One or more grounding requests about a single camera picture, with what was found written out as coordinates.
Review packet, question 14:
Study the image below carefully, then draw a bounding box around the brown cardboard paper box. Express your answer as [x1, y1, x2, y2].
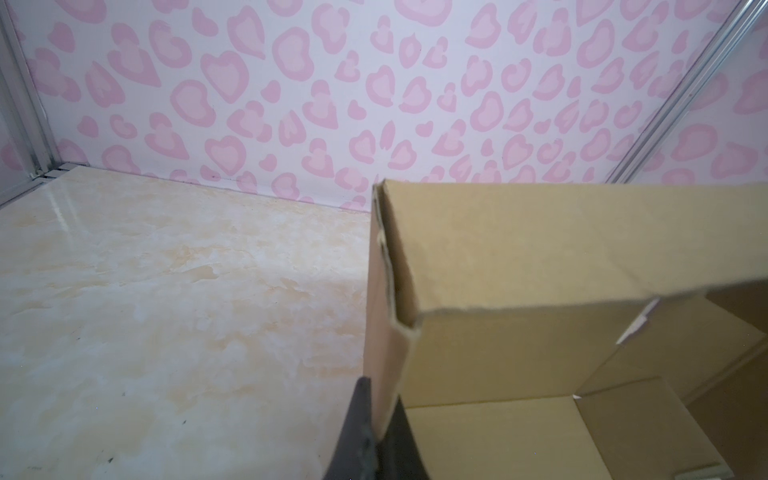
[364, 180, 767, 479]

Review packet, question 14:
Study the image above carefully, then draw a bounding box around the aluminium frame post left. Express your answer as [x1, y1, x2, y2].
[1, 2, 67, 206]

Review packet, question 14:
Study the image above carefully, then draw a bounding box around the aluminium frame post right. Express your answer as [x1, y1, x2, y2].
[605, 0, 767, 184]

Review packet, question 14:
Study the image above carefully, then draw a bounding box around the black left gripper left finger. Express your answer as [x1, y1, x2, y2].
[323, 377, 377, 480]

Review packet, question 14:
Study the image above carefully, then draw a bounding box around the aluminium frame post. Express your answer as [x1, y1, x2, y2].
[1, 2, 67, 206]
[605, 0, 767, 184]

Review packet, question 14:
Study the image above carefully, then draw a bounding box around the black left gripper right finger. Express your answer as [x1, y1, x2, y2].
[376, 399, 429, 480]

